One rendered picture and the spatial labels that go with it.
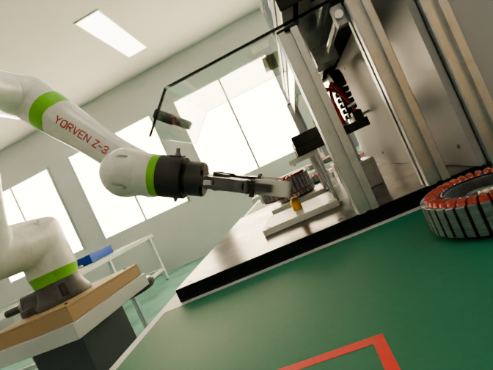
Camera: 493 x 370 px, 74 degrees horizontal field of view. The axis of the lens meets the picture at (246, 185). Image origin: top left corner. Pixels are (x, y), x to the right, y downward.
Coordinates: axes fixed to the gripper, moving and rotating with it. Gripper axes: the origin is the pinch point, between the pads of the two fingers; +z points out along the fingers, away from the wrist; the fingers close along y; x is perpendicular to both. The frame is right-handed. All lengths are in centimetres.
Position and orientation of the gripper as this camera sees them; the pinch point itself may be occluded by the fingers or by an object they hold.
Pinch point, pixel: (282, 186)
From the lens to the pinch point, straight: 68.3
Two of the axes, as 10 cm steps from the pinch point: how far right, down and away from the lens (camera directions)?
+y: 1.4, -0.8, 9.9
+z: 9.9, 0.9, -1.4
